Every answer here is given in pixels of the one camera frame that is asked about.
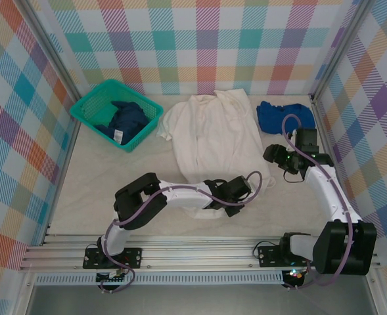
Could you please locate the aluminium side rail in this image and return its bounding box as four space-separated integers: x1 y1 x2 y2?
309 94 361 240
40 98 81 245

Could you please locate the white t-shirt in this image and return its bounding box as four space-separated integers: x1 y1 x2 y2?
156 89 276 220

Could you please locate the folded blue t-shirt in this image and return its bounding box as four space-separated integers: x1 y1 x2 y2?
256 100 316 136

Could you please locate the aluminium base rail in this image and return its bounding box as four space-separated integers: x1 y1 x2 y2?
18 234 383 272

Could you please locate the aluminium frame post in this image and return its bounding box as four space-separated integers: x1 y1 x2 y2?
309 0 378 99
21 0 82 102

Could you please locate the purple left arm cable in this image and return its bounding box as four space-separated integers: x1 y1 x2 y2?
97 170 265 295

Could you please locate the small black controller board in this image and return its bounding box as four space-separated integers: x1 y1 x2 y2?
96 268 128 293
283 268 305 289

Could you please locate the white slotted cable duct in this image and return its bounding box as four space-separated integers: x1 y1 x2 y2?
35 270 285 285

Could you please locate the dark blue garment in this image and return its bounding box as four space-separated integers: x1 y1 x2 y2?
93 100 150 145

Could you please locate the teal plastic basket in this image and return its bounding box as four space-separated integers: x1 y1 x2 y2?
69 79 164 154

